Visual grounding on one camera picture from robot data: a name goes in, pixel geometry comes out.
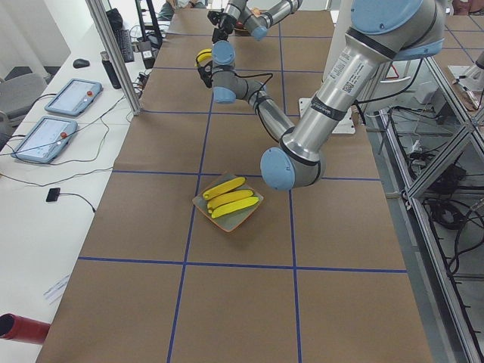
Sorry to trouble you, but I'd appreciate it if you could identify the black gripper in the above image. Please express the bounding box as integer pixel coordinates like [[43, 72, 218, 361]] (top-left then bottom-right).
[[212, 13, 235, 43]]

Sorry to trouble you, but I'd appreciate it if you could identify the yellow banana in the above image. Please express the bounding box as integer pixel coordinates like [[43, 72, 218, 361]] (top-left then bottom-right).
[[207, 189, 254, 214], [211, 196, 259, 219], [195, 48, 212, 68], [203, 177, 246, 200]]

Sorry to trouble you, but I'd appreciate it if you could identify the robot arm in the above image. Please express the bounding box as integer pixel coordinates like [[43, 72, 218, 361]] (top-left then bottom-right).
[[207, 0, 445, 191], [207, 0, 303, 44]]

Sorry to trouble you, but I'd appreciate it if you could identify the black keyboard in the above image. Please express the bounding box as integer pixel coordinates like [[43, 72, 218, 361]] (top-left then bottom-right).
[[113, 29, 135, 63]]

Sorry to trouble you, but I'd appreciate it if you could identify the black water bottle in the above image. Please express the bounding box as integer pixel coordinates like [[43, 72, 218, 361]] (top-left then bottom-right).
[[100, 51, 121, 89]]

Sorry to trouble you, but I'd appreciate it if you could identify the black computer mouse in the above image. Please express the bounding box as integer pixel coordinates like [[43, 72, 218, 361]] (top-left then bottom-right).
[[73, 58, 90, 69]]

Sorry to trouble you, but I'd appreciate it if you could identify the blue teach pendant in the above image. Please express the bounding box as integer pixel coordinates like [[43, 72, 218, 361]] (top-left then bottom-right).
[[12, 116, 78, 164], [44, 79, 103, 116]]

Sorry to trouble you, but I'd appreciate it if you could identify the small black box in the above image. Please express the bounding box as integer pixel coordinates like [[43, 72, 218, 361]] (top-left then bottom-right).
[[45, 188, 61, 203]]

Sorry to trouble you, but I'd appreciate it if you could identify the red cylinder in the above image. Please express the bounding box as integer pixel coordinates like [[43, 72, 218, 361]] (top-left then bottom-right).
[[1, 313, 51, 345]]

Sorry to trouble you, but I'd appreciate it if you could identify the aluminium frame post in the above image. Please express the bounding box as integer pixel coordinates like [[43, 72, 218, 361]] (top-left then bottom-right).
[[85, 0, 141, 116]]

